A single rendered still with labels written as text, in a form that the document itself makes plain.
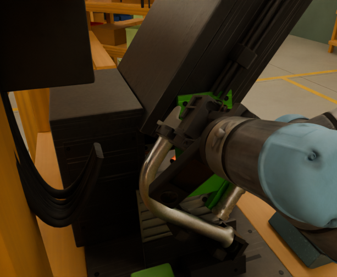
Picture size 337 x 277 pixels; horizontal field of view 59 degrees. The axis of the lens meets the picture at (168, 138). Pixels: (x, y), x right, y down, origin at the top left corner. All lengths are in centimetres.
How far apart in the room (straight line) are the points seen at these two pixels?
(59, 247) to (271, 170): 67
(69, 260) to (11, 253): 48
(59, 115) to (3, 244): 34
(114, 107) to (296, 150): 44
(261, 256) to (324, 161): 56
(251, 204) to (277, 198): 65
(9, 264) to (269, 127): 26
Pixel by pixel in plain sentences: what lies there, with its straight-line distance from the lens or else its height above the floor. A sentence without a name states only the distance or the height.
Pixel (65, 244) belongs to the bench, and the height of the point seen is 88.
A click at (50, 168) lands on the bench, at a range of 112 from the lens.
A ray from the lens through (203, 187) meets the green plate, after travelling 63.
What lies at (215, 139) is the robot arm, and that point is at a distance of 33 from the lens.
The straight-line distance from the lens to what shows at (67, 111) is 61.
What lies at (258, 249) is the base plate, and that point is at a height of 90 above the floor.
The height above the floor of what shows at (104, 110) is 124.
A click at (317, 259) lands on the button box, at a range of 77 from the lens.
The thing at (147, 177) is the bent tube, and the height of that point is 115.
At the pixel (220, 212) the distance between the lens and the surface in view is 63.
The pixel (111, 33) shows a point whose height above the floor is 86.
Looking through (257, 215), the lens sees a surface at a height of 90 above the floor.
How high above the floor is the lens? 148
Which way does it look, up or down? 29 degrees down
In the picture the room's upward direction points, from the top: straight up
